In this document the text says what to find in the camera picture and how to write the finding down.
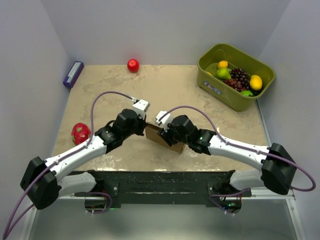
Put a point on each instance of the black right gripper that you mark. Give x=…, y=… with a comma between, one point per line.
x=166, y=135

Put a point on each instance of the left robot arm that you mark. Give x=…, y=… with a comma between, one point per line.
x=42, y=180

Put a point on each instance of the green apple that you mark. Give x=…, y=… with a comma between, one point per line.
x=247, y=93

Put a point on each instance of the purple rectangular box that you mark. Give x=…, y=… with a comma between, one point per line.
x=73, y=74

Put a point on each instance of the green pear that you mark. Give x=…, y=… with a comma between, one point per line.
x=223, y=73

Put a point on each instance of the red dragon fruit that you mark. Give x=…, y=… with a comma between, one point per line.
x=80, y=133

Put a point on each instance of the dark purple grapes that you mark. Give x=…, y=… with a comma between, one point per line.
x=239, y=80

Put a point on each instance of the aluminium frame rail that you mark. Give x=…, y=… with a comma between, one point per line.
x=272, y=167

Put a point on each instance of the yellow lemon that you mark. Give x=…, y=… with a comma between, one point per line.
x=256, y=82

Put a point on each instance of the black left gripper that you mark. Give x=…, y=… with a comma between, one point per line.
x=143, y=125

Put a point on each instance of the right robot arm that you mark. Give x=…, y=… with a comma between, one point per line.
x=271, y=166

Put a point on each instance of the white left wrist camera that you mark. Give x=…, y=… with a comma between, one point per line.
x=140, y=107

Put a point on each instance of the green plastic tub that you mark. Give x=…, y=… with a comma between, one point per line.
x=209, y=82

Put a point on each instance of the red apple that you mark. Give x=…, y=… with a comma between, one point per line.
x=133, y=65

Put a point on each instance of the orange fruit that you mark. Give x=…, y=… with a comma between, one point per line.
x=222, y=64

